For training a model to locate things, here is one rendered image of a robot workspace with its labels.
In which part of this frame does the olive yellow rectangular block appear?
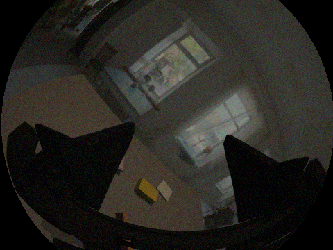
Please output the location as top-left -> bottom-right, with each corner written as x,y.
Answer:
134,178 -> 158,203

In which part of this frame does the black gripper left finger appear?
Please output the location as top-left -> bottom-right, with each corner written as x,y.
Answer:
35,122 -> 135,211

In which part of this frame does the tan rectangular block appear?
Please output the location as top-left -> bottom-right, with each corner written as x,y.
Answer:
117,156 -> 125,172

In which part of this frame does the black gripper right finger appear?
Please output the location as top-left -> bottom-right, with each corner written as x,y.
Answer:
224,134 -> 309,223

